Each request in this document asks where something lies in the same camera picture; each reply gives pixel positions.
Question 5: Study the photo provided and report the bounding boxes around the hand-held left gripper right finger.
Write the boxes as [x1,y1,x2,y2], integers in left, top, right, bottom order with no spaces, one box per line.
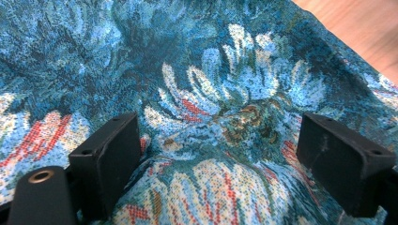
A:
[295,112,397,218]

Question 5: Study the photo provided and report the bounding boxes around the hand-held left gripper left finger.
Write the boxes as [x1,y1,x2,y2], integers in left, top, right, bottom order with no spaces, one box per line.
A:
[68,112,142,220]

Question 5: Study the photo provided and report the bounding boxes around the teal floral shirt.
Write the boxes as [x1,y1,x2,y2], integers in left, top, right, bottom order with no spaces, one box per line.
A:
[0,0,398,225]

